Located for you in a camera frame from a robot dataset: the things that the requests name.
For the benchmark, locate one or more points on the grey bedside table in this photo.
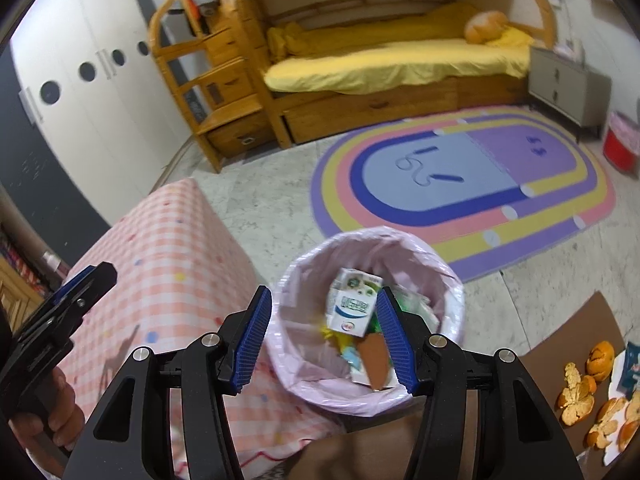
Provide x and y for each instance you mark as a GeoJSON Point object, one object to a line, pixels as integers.
{"type": "Point", "coordinates": [565, 85]}

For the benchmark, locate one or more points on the white and grey wardrobe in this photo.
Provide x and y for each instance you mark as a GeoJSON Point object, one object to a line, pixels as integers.
{"type": "Point", "coordinates": [100, 125]}

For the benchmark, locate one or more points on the green printed wrapper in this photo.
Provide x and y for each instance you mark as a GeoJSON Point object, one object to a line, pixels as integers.
{"type": "Point", "coordinates": [417, 310]}

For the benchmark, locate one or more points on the red bin with pink liner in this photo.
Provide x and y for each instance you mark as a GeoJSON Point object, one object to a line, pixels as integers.
{"type": "Point", "coordinates": [620, 150]}

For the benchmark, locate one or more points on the orange peel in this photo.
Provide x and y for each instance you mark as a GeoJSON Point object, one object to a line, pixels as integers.
{"type": "Point", "coordinates": [575, 400]}
{"type": "Point", "coordinates": [602, 427]}
{"type": "Point", "coordinates": [600, 360]}
{"type": "Point", "coordinates": [629, 435]}

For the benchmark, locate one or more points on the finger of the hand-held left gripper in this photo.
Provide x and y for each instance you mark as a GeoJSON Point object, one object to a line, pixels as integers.
{"type": "Point", "coordinates": [95, 280]}

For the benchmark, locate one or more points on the trash bin with pink liner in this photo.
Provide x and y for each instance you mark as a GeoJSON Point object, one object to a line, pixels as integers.
{"type": "Point", "coordinates": [300, 280]}

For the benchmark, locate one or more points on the blue printed packet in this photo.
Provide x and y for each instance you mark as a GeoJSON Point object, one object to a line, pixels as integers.
{"type": "Point", "coordinates": [630, 367]}

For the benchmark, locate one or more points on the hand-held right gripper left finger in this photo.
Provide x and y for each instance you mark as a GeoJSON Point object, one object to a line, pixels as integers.
{"type": "Point", "coordinates": [252, 340]}

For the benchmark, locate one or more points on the pink checked tablecloth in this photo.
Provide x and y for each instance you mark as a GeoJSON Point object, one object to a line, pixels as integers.
{"type": "Point", "coordinates": [165, 260]}

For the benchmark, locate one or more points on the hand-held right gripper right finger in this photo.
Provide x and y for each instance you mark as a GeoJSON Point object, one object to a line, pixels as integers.
{"type": "Point", "coordinates": [395, 340]}

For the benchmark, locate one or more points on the person's left hand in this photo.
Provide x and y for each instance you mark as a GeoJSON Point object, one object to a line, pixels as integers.
{"type": "Point", "coordinates": [67, 410]}

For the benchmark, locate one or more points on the brown cardboard sheet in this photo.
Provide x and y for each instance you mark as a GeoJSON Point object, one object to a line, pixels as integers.
{"type": "Point", "coordinates": [545, 375]}

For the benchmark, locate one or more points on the white milk carton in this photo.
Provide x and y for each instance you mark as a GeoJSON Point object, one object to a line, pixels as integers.
{"type": "Point", "coordinates": [350, 305]}

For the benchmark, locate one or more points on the pastel striped oval rug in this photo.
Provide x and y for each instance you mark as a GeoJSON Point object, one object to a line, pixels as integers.
{"type": "Point", "coordinates": [450, 175]}

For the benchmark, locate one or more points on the yellow bed sheet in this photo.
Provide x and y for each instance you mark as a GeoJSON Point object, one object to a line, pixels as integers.
{"type": "Point", "coordinates": [390, 65]}

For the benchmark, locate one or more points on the wooden bunk bed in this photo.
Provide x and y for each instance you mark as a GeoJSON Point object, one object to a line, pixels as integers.
{"type": "Point", "coordinates": [350, 110]}

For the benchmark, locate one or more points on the wooden stair drawers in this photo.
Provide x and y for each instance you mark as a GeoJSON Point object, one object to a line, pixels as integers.
{"type": "Point", "coordinates": [230, 80]}

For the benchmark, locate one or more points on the orange plush pillow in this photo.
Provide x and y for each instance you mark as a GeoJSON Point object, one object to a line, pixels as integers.
{"type": "Point", "coordinates": [485, 25]}

